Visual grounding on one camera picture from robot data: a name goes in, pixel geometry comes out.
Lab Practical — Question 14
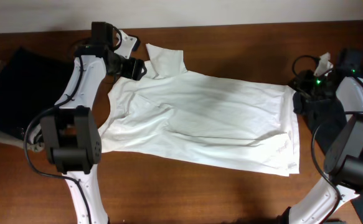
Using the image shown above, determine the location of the black folded garment stack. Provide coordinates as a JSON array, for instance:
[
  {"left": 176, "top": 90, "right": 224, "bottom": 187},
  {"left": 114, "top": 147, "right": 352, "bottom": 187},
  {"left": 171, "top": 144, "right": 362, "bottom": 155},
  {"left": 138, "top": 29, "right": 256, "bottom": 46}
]
[{"left": 0, "top": 48, "right": 73, "bottom": 139}]

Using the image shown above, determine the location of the white t-shirt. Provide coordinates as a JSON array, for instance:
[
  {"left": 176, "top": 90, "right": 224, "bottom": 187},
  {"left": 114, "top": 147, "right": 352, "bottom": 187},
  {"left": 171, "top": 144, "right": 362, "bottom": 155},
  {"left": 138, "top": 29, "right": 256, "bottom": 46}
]
[{"left": 99, "top": 44, "right": 299, "bottom": 176}]

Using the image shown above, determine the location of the grey folded cloth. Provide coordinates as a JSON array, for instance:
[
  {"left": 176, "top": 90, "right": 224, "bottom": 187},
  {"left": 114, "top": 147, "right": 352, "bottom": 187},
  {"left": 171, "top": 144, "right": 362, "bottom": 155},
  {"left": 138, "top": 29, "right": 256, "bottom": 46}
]
[{"left": 0, "top": 131, "right": 44, "bottom": 152}]

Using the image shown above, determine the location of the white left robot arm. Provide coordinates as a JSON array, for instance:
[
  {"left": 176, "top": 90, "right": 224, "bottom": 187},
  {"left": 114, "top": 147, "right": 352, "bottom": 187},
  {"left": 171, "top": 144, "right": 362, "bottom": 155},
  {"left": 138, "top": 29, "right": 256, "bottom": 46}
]
[{"left": 24, "top": 22, "right": 146, "bottom": 224}]

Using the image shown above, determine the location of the dark navy garment pile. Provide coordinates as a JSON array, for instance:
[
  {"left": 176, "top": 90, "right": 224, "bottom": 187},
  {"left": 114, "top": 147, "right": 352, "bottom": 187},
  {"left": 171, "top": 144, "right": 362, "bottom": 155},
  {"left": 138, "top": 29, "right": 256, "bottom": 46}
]
[{"left": 293, "top": 63, "right": 363, "bottom": 224}]

